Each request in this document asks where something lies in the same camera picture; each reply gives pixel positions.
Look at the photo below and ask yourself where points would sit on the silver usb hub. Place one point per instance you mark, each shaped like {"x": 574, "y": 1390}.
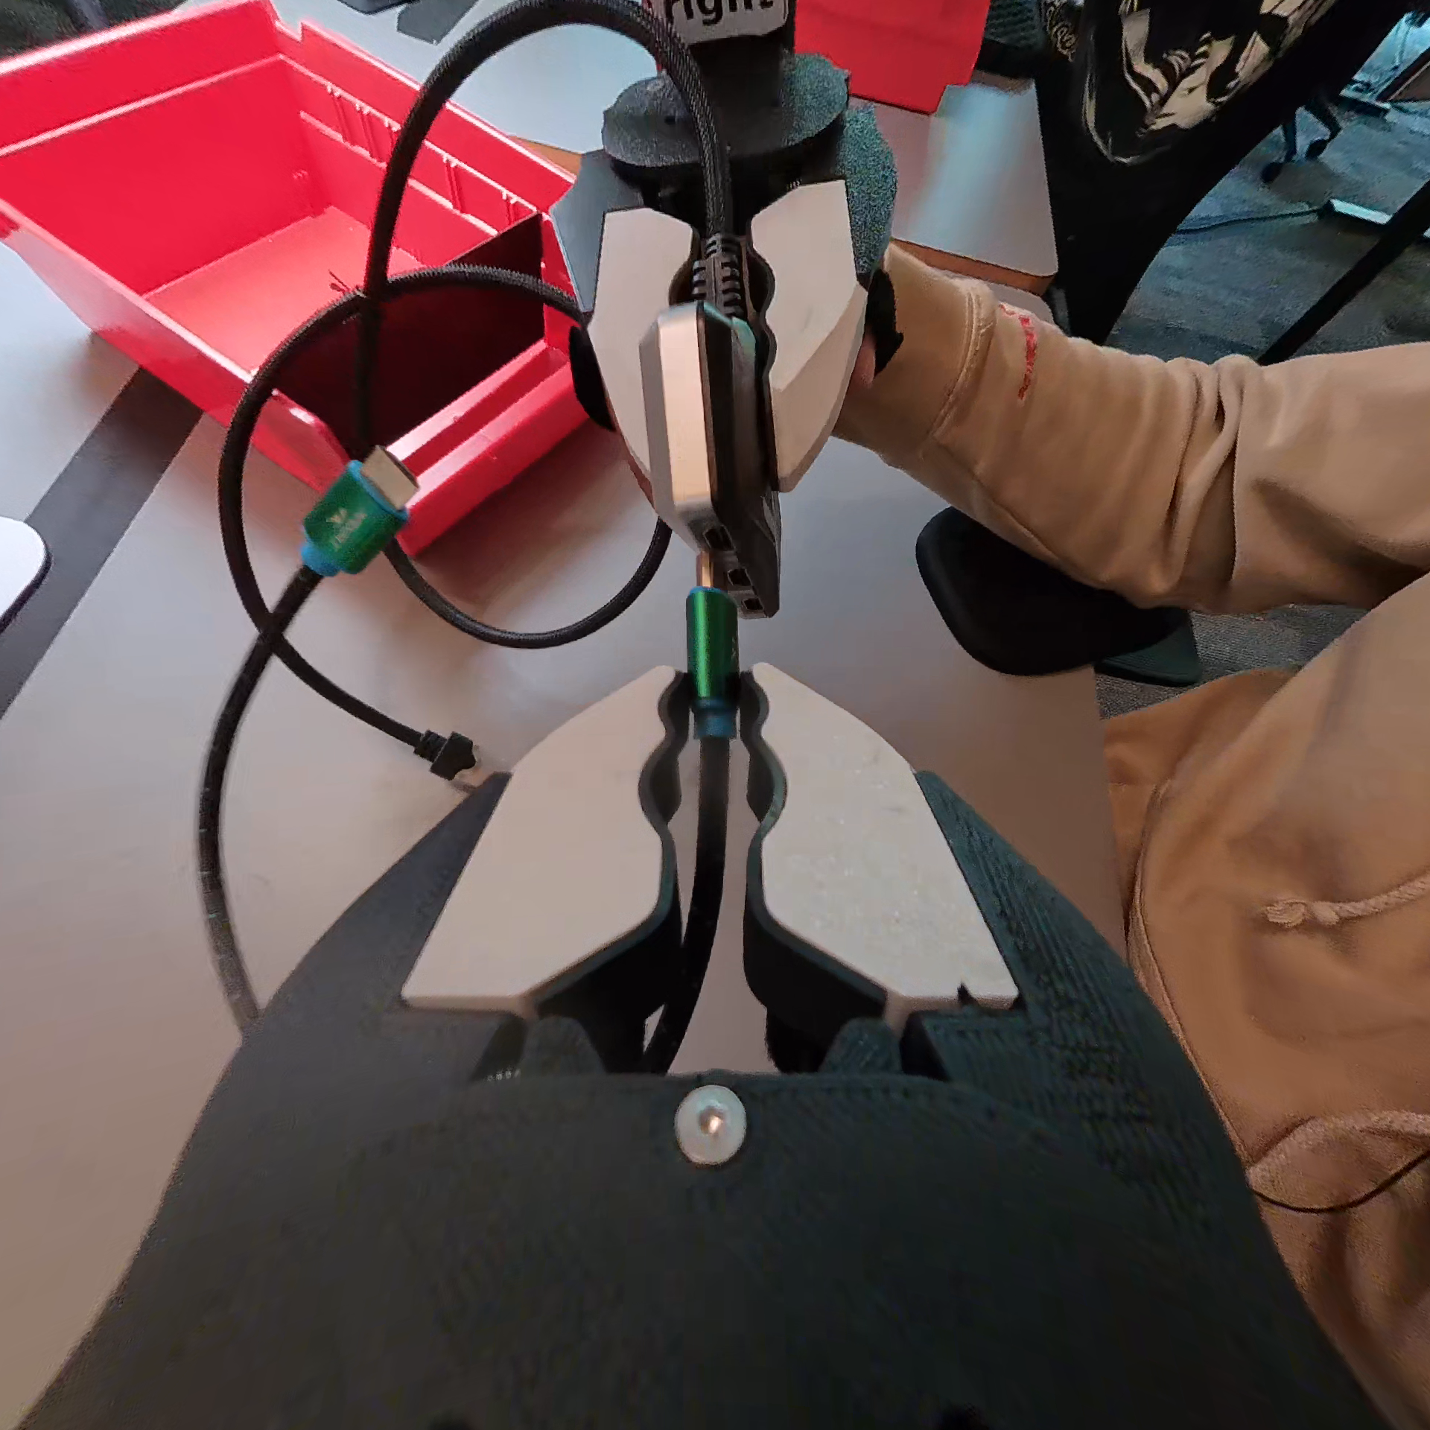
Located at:
{"x": 682, "y": 425}

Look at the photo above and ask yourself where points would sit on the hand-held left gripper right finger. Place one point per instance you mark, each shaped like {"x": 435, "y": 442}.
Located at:
{"x": 872, "y": 872}

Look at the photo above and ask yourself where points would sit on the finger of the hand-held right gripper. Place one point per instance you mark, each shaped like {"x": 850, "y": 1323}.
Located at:
{"x": 816, "y": 336}
{"x": 620, "y": 314}

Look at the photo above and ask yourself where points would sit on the white board stand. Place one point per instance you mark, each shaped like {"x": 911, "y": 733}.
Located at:
{"x": 21, "y": 569}

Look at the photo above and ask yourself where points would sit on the person's right hand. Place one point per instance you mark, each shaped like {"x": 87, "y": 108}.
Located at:
{"x": 894, "y": 402}

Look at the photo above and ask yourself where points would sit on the black chair armrest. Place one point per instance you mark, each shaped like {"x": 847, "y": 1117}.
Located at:
{"x": 1029, "y": 615}

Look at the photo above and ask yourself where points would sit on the red plastic bin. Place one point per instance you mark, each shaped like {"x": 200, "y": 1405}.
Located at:
{"x": 894, "y": 50}
{"x": 135, "y": 167}

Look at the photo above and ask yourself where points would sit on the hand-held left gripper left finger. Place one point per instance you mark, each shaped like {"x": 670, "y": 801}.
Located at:
{"x": 559, "y": 872}

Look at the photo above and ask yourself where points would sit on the person's beige hoodie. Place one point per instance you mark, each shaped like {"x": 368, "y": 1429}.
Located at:
{"x": 1284, "y": 838}

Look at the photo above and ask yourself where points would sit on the black bin divider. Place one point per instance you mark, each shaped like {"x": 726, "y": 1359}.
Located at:
{"x": 481, "y": 358}

